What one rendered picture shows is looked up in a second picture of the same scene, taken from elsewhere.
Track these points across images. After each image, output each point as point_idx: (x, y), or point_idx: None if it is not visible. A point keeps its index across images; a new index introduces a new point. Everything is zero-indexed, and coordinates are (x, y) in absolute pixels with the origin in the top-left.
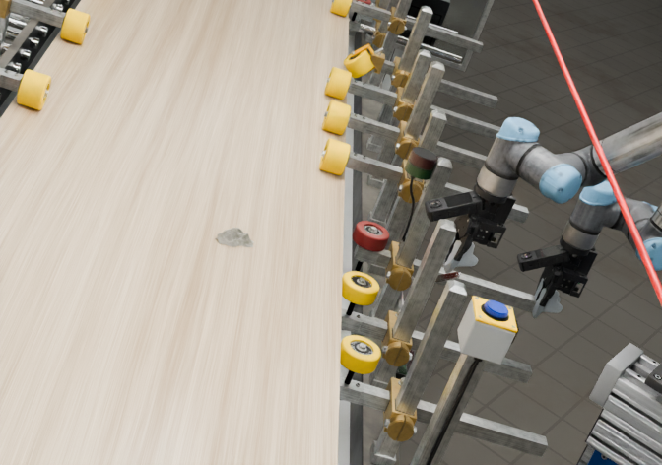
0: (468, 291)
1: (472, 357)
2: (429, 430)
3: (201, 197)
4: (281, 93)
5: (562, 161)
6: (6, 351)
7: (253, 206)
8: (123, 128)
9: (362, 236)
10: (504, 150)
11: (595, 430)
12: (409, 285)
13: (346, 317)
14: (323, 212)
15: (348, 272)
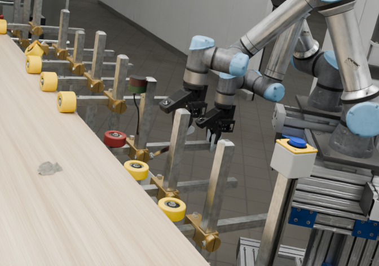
0: None
1: (290, 178)
2: (266, 237)
3: (8, 151)
4: (4, 78)
5: (235, 51)
6: None
7: (43, 145)
8: None
9: (112, 140)
10: (199, 56)
11: (294, 196)
12: (149, 158)
13: None
14: (82, 134)
15: (125, 163)
